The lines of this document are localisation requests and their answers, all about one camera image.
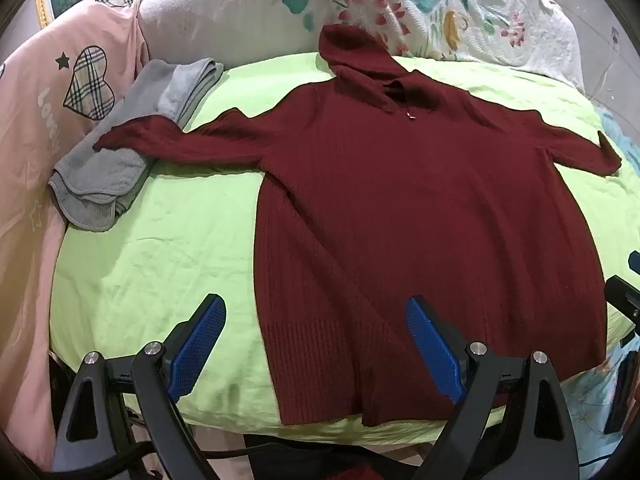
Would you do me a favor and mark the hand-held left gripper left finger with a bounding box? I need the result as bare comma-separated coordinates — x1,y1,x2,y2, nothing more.
51,293,228,480

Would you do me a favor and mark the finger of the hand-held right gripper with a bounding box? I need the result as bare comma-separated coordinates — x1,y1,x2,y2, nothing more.
604,249,640,332

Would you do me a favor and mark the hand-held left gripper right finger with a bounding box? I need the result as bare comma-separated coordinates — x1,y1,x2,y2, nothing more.
404,295,581,480

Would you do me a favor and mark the white floral quilt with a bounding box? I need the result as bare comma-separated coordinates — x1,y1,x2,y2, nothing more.
136,0,587,92

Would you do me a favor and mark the lime green bed sheet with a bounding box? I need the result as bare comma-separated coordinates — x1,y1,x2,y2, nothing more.
49,52,640,447

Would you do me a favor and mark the maroon knit hooded sweater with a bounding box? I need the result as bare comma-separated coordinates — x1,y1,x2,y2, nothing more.
93,24,623,428

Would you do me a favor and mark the pink quilt with plaid hearts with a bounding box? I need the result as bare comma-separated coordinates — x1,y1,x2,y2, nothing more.
0,0,161,471

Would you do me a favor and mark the grey folded towel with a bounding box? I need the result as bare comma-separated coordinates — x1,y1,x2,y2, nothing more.
49,58,225,233

